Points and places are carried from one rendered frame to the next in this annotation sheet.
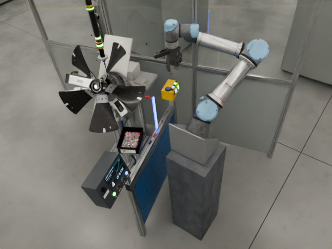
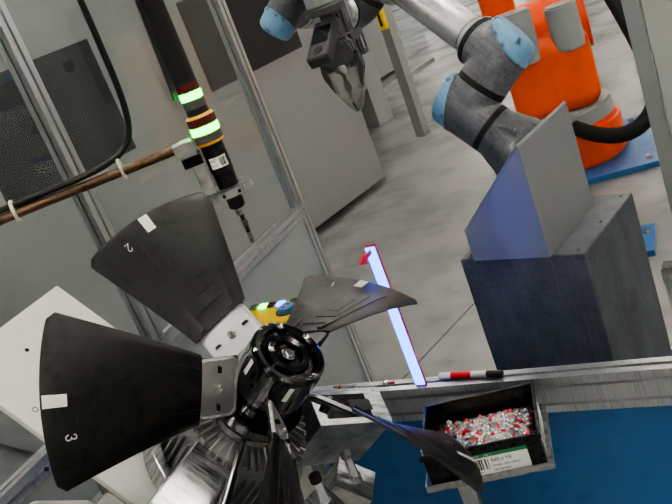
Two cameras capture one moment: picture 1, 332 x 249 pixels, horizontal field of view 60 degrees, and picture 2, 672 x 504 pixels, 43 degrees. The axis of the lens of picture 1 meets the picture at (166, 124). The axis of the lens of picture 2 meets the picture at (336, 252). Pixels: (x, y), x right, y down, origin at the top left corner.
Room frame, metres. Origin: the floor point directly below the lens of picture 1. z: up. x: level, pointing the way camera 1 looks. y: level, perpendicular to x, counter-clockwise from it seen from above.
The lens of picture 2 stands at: (1.51, 1.62, 1.74)
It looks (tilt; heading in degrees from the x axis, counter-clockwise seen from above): 19 degrees down; 275
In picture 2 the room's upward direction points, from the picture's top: 21 degrees counter-clockwise
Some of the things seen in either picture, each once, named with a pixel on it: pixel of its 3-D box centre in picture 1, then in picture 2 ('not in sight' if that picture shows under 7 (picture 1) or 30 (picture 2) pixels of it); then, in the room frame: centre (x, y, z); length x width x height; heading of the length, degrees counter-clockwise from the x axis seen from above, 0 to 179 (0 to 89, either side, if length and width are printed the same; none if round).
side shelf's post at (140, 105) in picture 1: (141, 111); not in sight; (2.28, 0.25, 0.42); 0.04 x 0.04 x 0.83; 64
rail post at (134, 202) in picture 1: (137, 214); not in sight; (1.10, 0.30, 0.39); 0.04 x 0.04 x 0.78; 64
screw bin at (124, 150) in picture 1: (130, 140); (483, 434); (1.50, 0.29, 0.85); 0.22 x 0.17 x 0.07; 169
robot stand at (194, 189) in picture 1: (195, 189); (598, 406); (1.20, -0.19, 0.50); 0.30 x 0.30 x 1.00; 51
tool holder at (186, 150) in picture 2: (101, 51); (213, 165); (1.74, 0.39, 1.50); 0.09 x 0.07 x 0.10; 9
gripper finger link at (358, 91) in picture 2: (173, 70); (361, 84); (1.49, -0.08, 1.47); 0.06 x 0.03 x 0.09; 65
